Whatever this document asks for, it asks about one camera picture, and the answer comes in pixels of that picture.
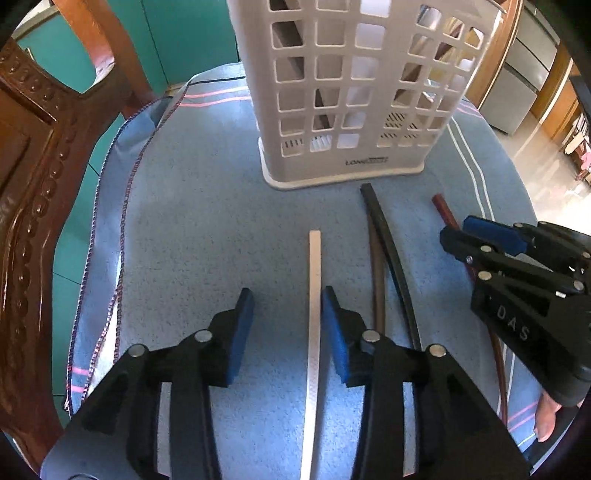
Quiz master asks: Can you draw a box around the grey refrigerator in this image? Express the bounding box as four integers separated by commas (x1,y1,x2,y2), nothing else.
479,18,563,137

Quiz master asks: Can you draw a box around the clothes drying rack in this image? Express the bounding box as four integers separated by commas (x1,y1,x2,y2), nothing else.
562,114,591,186

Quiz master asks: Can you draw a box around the white perforated utensil basket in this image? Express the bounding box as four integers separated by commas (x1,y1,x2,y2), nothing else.
226,0,505,191

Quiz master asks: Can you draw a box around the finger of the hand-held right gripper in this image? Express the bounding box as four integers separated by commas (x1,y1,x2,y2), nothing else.
439,224,502,278
462,215,539,253

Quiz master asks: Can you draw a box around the wooden door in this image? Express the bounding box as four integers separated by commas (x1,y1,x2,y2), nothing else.
530,46,585,140

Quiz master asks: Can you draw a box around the brown chopstick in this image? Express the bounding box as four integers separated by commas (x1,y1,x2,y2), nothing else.
369,215,387,334

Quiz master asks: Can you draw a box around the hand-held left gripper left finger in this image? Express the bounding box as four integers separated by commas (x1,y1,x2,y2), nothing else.
39,287,256,480

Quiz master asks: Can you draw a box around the black chopstick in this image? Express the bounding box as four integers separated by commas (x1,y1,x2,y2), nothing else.
359,183,422,352

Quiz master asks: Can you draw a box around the silver chopstick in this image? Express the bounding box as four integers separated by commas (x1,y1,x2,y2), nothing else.
300,230,323,480

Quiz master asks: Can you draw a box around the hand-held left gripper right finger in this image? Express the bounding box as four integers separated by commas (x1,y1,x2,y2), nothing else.
321,285,532,480

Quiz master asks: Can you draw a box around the carved wooden chair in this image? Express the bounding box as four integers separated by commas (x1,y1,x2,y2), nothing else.
0,0,158,468

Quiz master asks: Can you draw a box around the red-brown chopstick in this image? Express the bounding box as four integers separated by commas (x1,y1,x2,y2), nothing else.
431,193,510,429

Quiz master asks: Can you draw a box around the blue plaid cloth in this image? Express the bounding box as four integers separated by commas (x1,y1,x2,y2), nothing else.
64,62,544,480

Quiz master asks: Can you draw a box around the person's right hand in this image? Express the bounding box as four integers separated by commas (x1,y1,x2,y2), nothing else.
534,391,563,443

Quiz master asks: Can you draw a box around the wood-framed glass sliding door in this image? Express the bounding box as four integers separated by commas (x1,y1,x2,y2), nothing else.
464,0,525,110

